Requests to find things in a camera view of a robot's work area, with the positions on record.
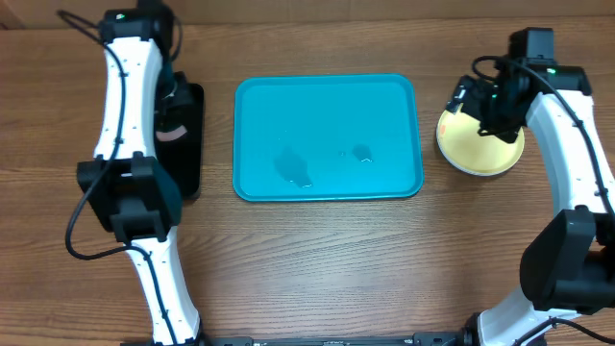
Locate yellow plate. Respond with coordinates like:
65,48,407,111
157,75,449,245
435,111,525,159

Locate white plate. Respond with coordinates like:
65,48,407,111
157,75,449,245
444,155,519,177

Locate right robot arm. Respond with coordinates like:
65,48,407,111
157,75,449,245
445,62,614,345

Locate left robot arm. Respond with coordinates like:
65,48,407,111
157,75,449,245
65,1,208,345

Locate black water tray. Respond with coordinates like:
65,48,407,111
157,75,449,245
155,83,205,200

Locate teal plastic tray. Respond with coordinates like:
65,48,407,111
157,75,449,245
233,73,425,202

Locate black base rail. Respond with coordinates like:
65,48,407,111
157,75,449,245
119,329,548,346

